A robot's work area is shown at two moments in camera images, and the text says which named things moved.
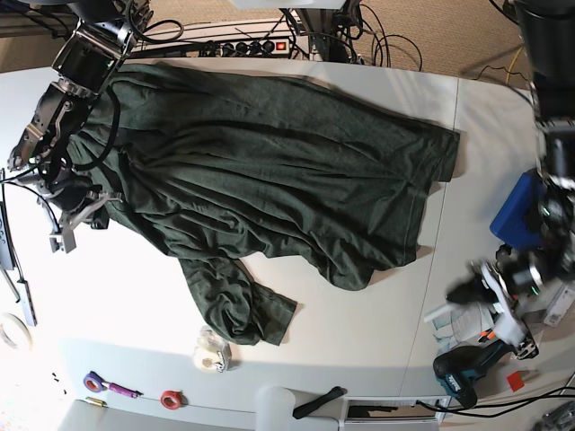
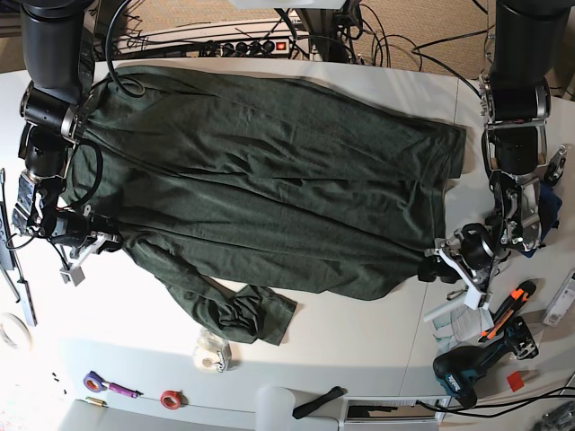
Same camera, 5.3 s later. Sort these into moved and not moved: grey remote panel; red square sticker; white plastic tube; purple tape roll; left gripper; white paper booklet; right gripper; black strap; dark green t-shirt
Moved: dark green t-shirt; left gripper; right gripper
Not moved: white plastic tube; purple tape roll; grey remote panel; red square sticker; white paper booklet; black strap
